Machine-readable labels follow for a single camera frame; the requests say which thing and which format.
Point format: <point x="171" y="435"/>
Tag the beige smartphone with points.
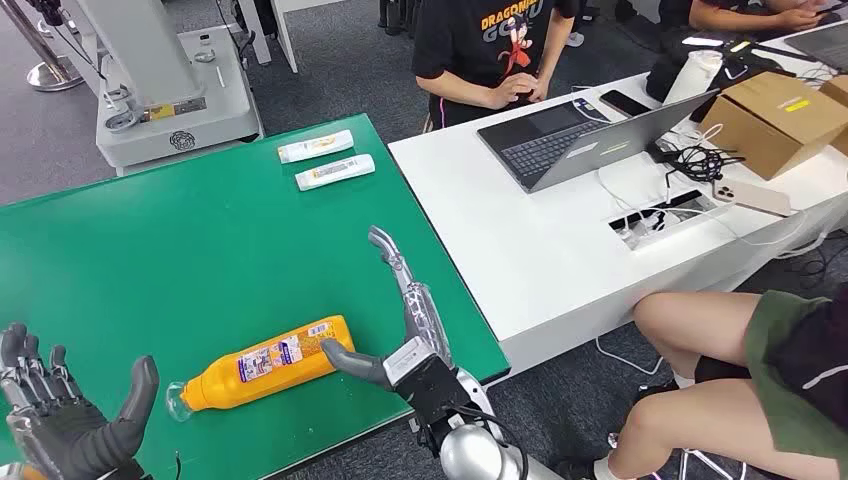
<point x="752" y="197"/>

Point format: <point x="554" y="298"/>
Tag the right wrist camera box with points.
<point x="414" y="368"/>

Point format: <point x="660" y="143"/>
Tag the white bottle with barcode label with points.
<point x="334" y="172"/>

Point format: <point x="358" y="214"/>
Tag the person in black printed shirt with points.
<point x="477" y="40"/>

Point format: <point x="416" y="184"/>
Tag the dark grey laptop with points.
<point x="825" y="46"/>

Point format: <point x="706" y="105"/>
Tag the black smartphone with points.
<point x="624" y="103"/>

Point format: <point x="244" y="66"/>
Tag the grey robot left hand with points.
<point x="79" y="430"/>

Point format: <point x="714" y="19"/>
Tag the grey open laptop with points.
<point x="550" y="142"/>

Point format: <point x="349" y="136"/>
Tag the person with bare forearms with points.
<point x="748" y="13"/>

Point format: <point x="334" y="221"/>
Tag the metal stool frame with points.
<point x="686" y="460"/>

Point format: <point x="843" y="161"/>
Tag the white furniture leg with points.
<point x="285" y="33"/>

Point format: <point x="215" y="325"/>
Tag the orange detergent bottle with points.
<point x="265" y="371"/>

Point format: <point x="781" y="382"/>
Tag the black bag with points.
<point x="742" y="69"/>

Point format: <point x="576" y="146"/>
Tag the person in green shorts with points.
<point x="696" y="331"/>

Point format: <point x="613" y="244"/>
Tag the large cardboard box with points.
<point x="768" y="122"/>

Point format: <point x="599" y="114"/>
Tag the white machine base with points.
<point x="172" y="86"/>

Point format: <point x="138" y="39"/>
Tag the white paper roll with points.
<point x="692" y="76"/>

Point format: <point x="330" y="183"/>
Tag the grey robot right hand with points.
<point x="427" y="324"/>

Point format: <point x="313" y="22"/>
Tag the small cardboard box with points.
<point x="838" y="89"/>

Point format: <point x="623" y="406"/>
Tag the chrome stanchion post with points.
<point x="50" y="73"/>

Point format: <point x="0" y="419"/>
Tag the white bottle with orange print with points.
<point x="314" y="146"/>

